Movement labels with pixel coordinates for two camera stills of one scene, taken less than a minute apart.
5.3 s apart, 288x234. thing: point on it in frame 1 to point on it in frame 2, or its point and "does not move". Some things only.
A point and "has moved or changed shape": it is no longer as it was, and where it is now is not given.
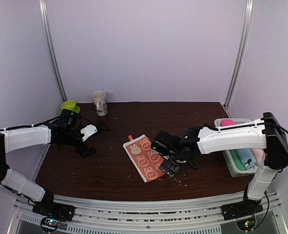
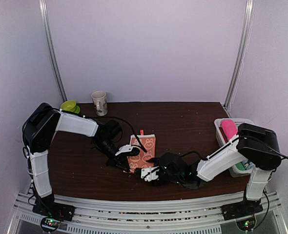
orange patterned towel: x=146 y=160 has moved or changed shape
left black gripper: x=79 y=150 to x=117 y=161
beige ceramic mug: x=99 y=98 does not move
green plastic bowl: x=68 y=104 does not move
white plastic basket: x=235 y=171 does not move
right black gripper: x=170 y=169 to x=157 y=184
